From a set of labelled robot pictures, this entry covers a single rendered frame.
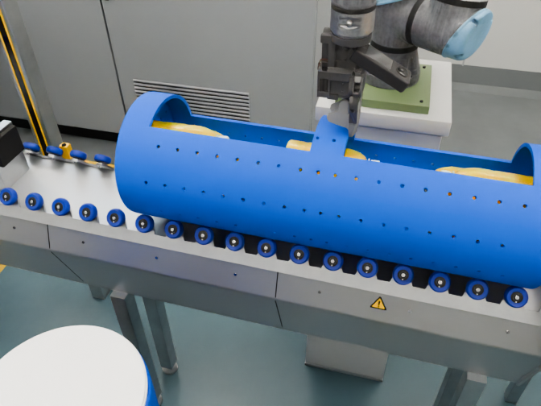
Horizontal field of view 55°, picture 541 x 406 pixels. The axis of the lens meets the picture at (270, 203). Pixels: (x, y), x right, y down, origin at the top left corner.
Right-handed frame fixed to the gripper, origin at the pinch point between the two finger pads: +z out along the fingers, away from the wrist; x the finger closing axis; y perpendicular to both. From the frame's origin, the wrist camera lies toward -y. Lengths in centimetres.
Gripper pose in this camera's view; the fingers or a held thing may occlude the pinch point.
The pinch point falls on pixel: (354, 130)
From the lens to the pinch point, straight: 105.4
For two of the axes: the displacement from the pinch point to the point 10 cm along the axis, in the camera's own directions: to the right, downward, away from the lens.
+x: -2.7, 6.3, -7.3
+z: 0.3, 7.6, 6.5
